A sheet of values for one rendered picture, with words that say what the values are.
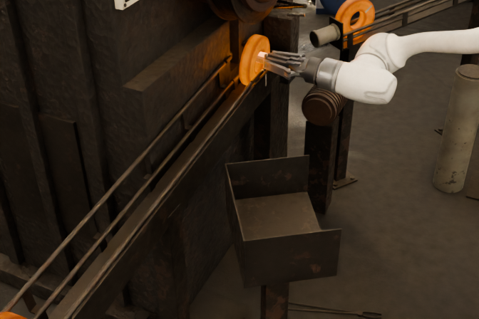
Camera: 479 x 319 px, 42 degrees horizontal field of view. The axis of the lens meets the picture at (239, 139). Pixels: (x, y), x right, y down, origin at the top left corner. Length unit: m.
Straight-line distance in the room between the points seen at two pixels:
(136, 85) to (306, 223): 0.51
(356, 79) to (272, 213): 0.46
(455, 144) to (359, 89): 0.85
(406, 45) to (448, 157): 0.82
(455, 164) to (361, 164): 0.40
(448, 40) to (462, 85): 0.70
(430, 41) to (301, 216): 0.59
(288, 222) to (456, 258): 1.00
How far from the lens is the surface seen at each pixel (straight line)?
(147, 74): 1.52
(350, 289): 2.16
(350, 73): 1.71
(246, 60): 1.78
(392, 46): 1.81
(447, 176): 2.57
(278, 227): 1.46
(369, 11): 2.25
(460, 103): 2.39
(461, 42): 1.63
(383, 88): 1.70
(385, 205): 2.49
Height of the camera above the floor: 1.59
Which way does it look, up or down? 34 degrees down
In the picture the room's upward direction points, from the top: 1 degrees counter-clockwise
